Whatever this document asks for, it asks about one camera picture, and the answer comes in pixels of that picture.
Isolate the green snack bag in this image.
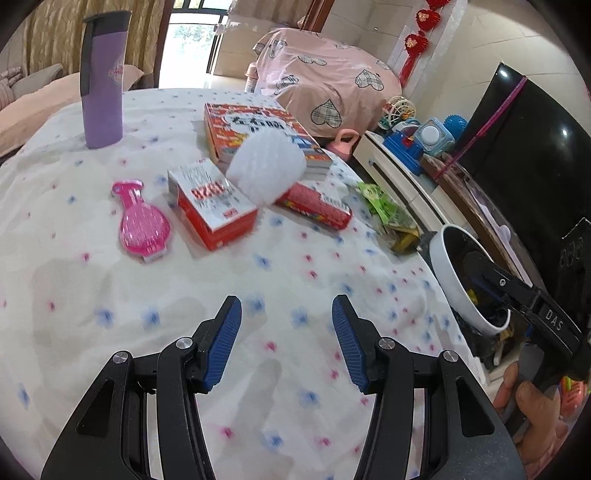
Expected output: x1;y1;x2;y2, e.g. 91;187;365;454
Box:
356;182;421;254

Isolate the blue toy machine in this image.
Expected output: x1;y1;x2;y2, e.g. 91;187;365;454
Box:
384;118;455;175

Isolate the colourful book stack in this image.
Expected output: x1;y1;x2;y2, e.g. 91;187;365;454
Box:
202;102;334;181

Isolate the blue spiky ball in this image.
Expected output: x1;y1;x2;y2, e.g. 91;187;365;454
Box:
444;114;468;141

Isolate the white foam netting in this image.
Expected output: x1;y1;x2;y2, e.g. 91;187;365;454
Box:
225;130;307;207

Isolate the pink hula hoop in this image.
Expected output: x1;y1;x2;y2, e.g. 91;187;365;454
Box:
434;75;529;181

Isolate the right hand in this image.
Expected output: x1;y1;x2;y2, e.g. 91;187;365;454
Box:
493;362;568;479

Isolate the white round trash bin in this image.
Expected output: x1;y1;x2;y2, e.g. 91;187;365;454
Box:
429;224;511;337

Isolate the pink sofa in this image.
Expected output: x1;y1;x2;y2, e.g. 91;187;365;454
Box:
0;63;144;158

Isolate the white floral tablecloth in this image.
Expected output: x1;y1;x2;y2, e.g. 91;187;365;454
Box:
1;89;484;479

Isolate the red white box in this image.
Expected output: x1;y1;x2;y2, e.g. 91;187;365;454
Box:
167;158;259;251

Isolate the red chinese knot decoration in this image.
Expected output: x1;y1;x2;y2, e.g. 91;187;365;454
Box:
399;0;450;87

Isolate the purple tumbler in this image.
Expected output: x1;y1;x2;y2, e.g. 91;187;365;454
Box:
80;10;131;149

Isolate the wicker ball toy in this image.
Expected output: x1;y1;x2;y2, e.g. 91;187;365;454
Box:
379;96;416;129

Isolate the beige curtain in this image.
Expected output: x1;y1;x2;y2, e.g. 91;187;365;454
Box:
22;0;174;89

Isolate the pink hairbrush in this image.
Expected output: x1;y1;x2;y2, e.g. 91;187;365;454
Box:
111;179;172;262

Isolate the black television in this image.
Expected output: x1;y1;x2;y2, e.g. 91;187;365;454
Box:
455;63;590;326

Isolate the red long packet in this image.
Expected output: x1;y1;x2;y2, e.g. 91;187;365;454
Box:
276;183;353;231

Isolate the pink kettlebell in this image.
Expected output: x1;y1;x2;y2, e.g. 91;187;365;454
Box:
327;129;360;162

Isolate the pink heart cover furniture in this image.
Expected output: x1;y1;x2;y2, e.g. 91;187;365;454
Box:
252;28;402;139

